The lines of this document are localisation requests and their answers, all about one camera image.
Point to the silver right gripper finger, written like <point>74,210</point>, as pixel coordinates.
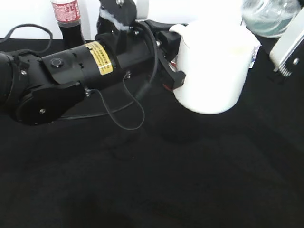
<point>287,44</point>

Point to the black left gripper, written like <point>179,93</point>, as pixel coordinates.
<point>169,43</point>

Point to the clear water bottle green label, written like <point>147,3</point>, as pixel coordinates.
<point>269,18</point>

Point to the white ceramic mug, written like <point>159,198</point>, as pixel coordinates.
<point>215,60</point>

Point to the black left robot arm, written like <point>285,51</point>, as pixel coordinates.
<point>37,89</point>

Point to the white purple drink carton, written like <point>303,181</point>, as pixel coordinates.
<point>254,55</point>

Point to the cola bottle red label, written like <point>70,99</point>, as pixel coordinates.
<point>67,15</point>

